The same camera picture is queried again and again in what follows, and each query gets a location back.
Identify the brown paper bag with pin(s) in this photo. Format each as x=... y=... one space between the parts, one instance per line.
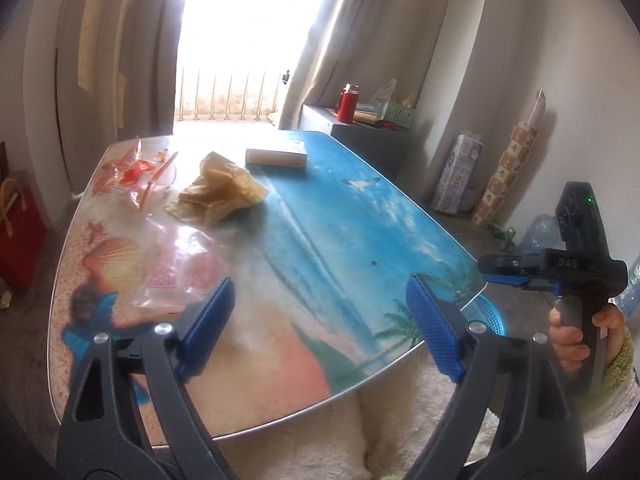
x=220 y=185

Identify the beige roll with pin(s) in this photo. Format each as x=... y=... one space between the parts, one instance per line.
x=367 y=118

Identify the red printed clear bag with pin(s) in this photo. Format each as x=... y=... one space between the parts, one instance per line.
x=135 y=172

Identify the red gift bag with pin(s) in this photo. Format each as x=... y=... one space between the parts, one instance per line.
x=20 y=245

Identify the person's right forearm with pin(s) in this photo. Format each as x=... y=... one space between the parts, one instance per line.
x=622 y=370

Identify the beige curtain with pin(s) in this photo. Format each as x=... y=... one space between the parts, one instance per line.
x=100 y=60
x=360 y=35

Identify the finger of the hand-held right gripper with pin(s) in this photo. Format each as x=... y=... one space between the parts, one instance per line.
x=505 y=263
x=510 y=278

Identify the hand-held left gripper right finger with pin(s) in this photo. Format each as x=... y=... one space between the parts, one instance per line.
x=432 y=325

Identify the clear zip bag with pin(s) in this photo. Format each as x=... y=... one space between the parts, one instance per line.
x=170 y=265

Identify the toilet paper pack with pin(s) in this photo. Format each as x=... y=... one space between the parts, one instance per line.
x=457 y=175

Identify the red thermos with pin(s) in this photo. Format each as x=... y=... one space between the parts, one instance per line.
x=346 y=107

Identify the grey cabinet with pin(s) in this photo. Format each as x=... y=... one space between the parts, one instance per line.
x=365 y=150

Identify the person's right hand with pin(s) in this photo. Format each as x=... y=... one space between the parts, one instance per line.
x=612 y=330

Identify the window railing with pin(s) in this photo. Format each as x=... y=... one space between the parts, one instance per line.
x=225 y=95

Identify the green bottle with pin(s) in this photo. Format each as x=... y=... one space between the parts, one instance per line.
x=494 y=228

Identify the blue mesh basket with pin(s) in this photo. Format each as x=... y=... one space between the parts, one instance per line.
x=487 y=315

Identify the white plastic bag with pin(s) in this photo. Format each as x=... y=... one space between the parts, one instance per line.
x=384 y=95

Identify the large water jug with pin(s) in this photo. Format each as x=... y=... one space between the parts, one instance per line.
x=631 y=285
x=537 y=235

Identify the small green basket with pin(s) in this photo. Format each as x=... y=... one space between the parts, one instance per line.
x=400 y=116

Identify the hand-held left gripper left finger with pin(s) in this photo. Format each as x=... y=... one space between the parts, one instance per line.
x=210 y=325

